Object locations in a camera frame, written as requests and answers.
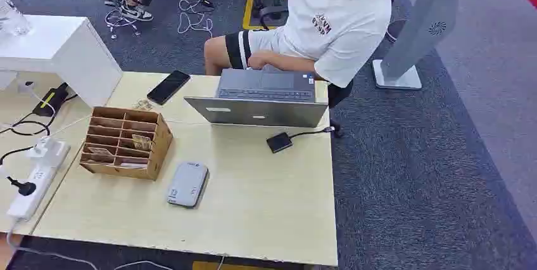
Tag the black smartphone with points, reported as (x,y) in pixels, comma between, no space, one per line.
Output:
(168,87)

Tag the card in box slot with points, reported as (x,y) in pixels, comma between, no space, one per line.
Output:
(142,142)

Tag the white power strip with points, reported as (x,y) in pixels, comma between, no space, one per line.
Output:
(37,180)

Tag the grey standing pillar with base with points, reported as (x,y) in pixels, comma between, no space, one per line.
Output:
(419,28)

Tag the flat card in box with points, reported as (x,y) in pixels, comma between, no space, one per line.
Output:
(100,151)

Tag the white charger plug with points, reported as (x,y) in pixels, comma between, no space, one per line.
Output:
(40,149)

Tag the black plug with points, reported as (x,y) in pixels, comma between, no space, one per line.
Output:
(24,188)

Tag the white cabinet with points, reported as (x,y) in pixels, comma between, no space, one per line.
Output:
(63,54)

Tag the wooden card box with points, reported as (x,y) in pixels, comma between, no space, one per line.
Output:
(126,142)

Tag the grey card reader device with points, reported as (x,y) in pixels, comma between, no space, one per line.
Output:
(187,184)

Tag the black power adapter brick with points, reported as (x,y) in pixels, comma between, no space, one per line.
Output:
(51,100)

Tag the small black square dongle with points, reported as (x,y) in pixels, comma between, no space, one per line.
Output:
(279,142)

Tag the grey laptop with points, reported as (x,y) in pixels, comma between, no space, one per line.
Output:
(264,100)

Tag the clear plastic container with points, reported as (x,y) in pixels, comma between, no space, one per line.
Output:
(11,16)

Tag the person at laptop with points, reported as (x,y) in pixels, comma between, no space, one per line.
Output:
(335,20)

